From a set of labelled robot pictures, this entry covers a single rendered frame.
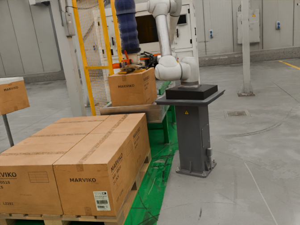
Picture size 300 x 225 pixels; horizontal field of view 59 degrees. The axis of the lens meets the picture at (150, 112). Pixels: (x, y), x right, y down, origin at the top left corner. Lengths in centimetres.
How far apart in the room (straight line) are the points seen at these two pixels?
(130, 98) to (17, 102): 154
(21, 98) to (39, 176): 193
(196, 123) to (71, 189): 119
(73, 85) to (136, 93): 126
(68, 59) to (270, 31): 914
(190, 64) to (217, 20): 922
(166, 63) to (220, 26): 930
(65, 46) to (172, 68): 197
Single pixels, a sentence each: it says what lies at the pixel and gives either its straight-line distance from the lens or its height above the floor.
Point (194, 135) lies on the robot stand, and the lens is 248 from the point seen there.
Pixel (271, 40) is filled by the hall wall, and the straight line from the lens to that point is 1178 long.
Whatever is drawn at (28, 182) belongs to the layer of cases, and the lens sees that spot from 213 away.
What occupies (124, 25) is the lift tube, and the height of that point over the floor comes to 148.
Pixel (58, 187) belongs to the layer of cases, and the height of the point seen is 37.
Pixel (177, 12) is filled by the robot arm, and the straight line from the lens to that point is 262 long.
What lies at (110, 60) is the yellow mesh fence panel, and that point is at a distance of 373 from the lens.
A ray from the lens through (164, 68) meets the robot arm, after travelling 231.
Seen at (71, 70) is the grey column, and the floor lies 101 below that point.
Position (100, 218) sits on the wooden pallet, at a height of 13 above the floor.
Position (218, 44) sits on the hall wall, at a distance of 1155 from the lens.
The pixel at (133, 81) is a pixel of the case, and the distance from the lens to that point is 293.
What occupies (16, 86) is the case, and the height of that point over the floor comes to 92.
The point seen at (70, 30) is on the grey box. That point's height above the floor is 154.
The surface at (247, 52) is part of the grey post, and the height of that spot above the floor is 84.
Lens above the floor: 127
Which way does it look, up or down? 15 degrees down
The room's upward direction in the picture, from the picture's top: 7 degrees counter-clockwise
